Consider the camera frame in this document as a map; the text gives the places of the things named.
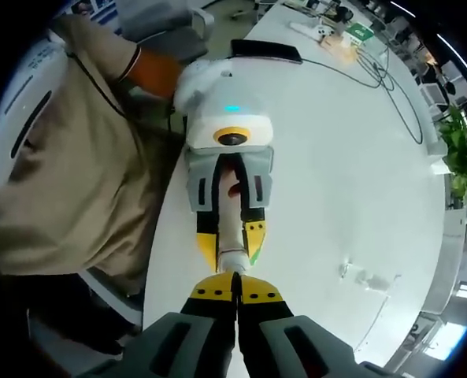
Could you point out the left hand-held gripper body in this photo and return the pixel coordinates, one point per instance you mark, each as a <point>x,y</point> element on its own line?
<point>217,106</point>

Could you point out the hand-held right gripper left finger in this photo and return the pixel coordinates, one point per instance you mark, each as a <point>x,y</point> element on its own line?
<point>213,311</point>

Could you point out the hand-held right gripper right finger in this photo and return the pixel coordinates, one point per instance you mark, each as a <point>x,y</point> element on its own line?
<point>264,311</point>

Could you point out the wide clear bottle cover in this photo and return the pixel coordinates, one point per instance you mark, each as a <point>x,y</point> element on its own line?
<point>346,271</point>

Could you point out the clear pump bottle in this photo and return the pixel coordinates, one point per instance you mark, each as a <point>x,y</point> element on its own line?
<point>376,281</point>

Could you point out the person's left hand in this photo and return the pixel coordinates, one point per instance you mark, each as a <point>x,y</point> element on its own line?
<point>233,183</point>

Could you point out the black flat tablet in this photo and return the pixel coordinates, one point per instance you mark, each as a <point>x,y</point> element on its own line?
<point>264,50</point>

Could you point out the grey office chair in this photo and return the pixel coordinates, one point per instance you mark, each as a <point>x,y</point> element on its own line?
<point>166,31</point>

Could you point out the clear acrylic strip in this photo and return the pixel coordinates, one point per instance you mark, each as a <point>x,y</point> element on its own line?
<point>379,315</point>

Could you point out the dark trousers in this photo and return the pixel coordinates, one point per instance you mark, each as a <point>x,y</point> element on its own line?
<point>91,319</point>

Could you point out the white controller device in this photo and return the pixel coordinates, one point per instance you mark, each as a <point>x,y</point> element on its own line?
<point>319,31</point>

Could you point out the light wooden block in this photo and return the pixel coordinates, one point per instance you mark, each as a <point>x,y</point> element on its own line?
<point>339,45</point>

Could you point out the green white box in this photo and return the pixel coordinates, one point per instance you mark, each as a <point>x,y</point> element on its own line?
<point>360,32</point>

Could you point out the white chest-worn device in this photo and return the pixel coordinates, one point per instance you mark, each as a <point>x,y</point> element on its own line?
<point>8,118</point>

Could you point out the green potted plant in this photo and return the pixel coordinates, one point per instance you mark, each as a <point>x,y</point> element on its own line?
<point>459,145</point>

